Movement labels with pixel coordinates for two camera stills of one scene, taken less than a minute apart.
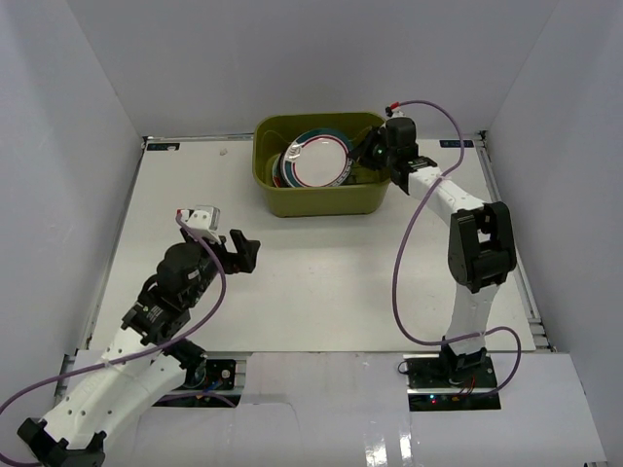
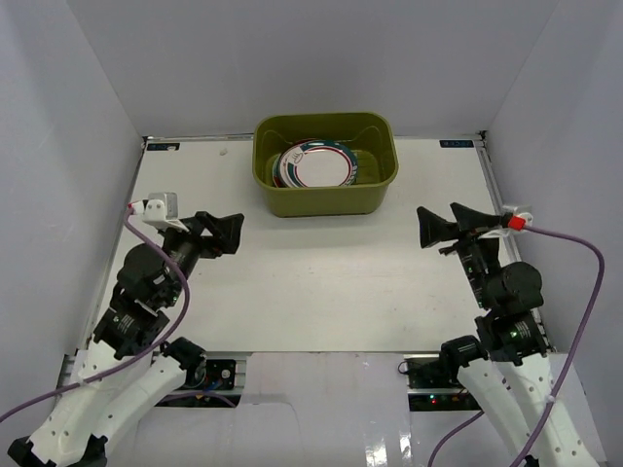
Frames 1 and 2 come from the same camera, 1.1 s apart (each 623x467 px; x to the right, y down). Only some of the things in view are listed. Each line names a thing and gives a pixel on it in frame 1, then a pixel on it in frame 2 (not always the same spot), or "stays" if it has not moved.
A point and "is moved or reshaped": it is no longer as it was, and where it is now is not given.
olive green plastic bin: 363,194 stays
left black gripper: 229,254 -> 204,232
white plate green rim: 317,158 is moved or reshaped
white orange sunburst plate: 315,172 -> 282,177
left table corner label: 162,146 stays
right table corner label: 456,143 stays
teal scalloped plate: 275,171 stays
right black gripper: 375,135 -> 433,229
